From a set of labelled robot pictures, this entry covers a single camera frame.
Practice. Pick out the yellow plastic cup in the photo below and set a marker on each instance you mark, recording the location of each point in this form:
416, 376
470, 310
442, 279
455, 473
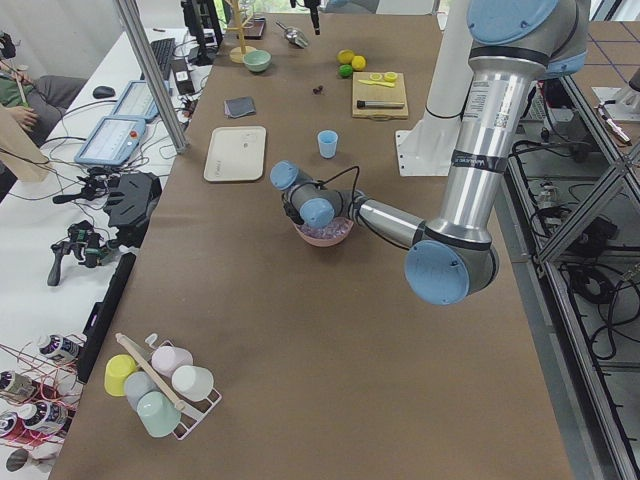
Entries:
117, 371

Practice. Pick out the white wire cup rack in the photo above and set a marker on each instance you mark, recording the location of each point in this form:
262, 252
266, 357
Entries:
192, 413

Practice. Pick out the white plastic cup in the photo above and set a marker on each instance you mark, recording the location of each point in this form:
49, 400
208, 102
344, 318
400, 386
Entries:
193, 382

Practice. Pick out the wooden cutting board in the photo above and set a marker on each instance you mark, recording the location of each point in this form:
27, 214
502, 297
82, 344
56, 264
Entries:
372, 92

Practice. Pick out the grey plastic cup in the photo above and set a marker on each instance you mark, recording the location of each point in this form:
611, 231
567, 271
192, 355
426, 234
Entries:
136, 386

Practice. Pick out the mint green bowl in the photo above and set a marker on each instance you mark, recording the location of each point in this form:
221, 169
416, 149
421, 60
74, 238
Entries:
257, 61

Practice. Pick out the pink bowl of ice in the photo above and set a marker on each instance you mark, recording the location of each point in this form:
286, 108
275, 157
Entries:
330, 235

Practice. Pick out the black keyboard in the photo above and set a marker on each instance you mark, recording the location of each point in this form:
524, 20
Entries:
162, 50

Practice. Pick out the mint green plastic cup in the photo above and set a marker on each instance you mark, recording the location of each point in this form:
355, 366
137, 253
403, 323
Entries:
158, 414

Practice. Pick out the cream rabbit serving tray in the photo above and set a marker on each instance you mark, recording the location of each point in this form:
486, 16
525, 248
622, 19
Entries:
235, 154

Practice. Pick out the steel black-tipped muddler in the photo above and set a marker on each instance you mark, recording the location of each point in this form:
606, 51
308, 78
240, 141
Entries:
376, 104

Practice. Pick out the lemon half slice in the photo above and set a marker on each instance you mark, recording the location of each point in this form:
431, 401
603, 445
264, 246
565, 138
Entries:
390, 76

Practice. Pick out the yellow lemon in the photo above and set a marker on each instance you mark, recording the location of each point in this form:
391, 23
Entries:
345, 56
358, 63

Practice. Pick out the grey folded cloth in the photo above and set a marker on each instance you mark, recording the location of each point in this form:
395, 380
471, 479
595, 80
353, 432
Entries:
239, 107

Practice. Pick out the yellow plastic knife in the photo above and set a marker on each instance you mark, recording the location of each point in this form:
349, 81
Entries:
377, 83

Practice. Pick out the light blue plastic cup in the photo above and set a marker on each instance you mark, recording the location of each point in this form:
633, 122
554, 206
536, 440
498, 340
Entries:
327, 143

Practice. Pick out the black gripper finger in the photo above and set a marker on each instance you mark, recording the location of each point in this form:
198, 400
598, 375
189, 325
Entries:
313, 7

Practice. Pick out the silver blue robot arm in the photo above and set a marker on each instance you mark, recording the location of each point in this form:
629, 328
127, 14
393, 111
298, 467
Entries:
508, 46

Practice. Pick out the blue teach pendant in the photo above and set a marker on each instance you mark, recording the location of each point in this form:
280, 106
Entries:
112, 142
136, 100

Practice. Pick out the aluminium frame post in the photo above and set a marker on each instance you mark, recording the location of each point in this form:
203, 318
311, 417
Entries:
129, 16

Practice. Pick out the black computer mouse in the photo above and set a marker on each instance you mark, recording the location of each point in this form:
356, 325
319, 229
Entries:
103, 92

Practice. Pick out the green lime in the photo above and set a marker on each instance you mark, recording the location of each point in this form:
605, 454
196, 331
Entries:
345, 71

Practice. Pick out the pink plastic cup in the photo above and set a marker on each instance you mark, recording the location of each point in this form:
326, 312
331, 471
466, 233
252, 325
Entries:
167, 359

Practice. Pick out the wooden cup tree stand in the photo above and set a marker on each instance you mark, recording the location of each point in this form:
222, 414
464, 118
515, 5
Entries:
242, 15

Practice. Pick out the steel ice scoop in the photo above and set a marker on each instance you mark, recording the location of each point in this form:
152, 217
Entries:
293, 35

